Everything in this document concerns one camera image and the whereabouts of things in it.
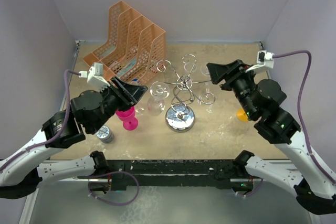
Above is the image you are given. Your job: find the clear round wine glass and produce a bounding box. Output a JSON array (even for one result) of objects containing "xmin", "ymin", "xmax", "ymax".
[{"xmin": 147, "ymin": 81, "xmax": 170, "ymax": 116}]

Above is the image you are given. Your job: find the chrome wine glass rack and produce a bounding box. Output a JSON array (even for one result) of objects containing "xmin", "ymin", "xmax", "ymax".
[{"xmin": 155, "ymin": 54, "xmax": 216, "ymax": 133}]

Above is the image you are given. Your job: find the pink plastic goblet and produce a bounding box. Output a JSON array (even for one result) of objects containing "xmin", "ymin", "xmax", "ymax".
[{"xmin": 116, "ymin": 107, "xmax": 139, "ymax": 131}]

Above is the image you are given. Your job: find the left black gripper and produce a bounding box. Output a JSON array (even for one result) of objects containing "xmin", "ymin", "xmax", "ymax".
[{"xmin": 89, "ymin": 76, "xmax": 147, "ymax": 133}]

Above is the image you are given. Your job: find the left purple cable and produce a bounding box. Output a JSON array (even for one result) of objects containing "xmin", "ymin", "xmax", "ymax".
[{"xmin": 0, "ymin": 69, "xmax": 81, "ymax": 174}]

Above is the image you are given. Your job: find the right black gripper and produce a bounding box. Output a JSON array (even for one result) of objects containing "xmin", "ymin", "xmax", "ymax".
[{"xmin": 207, "ymin": 59, "xmax": 257, "ymax": 118}]

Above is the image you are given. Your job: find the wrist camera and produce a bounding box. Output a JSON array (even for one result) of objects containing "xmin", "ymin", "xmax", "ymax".
[
  {"xmin": 245, "ymin": 50, "xmax": 275, "ymax": 74},
  {"xmin": 79, "ymin": 62, "xmax": 110, "ymax": 91}
]

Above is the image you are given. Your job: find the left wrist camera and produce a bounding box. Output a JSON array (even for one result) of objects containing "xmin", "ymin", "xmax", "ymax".
[{"xmin": 79, "ymin": 62, "xmax": 110, "ymax": 91}]

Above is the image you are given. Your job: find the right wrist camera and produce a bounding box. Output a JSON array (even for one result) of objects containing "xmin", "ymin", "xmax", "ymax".
[{"xmin": 245, "ymin": 50, "xmax": 275, "ymax": 74}]

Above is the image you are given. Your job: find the small round tin can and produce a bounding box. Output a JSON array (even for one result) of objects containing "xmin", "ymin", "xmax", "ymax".
[{"xmin": 96, "ymin": 125, "xmax": 114, "ymax": 144}]

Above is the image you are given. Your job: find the clear champagne flute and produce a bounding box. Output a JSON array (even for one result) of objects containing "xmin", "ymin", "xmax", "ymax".
[{"xmin": 197, "ymin": 63, "xmax": 214, "ymax": 113}]

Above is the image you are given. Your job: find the yellow plastic goblet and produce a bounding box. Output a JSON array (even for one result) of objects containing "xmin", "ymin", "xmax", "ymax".
[{"xmin": 236, "ymin": 108, "xmax": 249, "ymax": 122}]

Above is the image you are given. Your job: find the black base frame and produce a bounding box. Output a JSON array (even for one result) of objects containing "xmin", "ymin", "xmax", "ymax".
[{"xmin": 77, "ymin": 150, "xmax": 266, "ymax": 192}]

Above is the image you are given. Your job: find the orange plastic file organizer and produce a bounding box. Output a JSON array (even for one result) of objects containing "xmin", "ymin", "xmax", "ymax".
[{"xmin": 83, "ymin": 1, "xmax": 166, "ymax": 84}]

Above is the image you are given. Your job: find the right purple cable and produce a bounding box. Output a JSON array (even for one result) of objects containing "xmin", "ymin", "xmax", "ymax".
[{"xmin": 272, "ymin": 50, "xmax": 336, "ymax": 185}]

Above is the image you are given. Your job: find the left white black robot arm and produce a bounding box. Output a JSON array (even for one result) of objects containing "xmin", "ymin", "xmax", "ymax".
[{"xmin": 1, "ymin": 77, "xmax": 148, "ymax": 199}]

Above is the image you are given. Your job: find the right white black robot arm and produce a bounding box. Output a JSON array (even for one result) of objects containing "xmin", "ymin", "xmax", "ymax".
[{"xmin": 207, "ymin": 60, "xmax": 335, "ymax": 215}]

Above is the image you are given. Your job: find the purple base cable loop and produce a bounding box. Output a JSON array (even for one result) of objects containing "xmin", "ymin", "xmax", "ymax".
[{"xmin": 88, "ymin": 168, "xmax": 140, "ymax": 206}]

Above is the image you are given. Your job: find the clear wine glass left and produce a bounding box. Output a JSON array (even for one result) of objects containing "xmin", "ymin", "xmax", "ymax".
[{"xmin": 131, "ymin": 81, "xmax": 145, "ymax": 116}]

